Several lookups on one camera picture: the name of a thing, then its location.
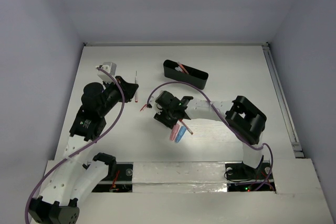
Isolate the orange highlighter pen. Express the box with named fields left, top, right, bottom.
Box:
left=177, top=62, right=189, bottom=74

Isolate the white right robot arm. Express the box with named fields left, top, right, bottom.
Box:
left=153, top=91, right=267, bottom=178

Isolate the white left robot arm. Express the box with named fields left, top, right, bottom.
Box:
left=25, top=75, right=139, bottom=223

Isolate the black stationery container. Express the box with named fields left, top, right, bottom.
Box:
left=163, top=59, right=208, bottom=90

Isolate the red ballpoint pen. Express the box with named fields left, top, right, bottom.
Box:
left=180, top=120, right=194, bottom=135

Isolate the pink highlighter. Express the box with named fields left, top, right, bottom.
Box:
left=170, top=124, right=180, bottom=141

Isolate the blue highlighter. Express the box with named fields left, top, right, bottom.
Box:
left=174, top=126, right=186, bottom=143

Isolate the white pen in container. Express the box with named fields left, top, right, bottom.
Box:
left=175, top=66, right=184, bottom=72

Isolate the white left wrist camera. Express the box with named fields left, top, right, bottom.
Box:
left=96, top=62, right=117, bottom=83

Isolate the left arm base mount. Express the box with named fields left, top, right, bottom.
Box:
left=92, top=163, right=133, bottom=193

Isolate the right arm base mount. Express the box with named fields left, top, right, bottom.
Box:
left=224, top=162, right=276, bottom=192

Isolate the aluminium side rail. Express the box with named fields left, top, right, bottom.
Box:
left=262, top=45, right=305, bottom=159

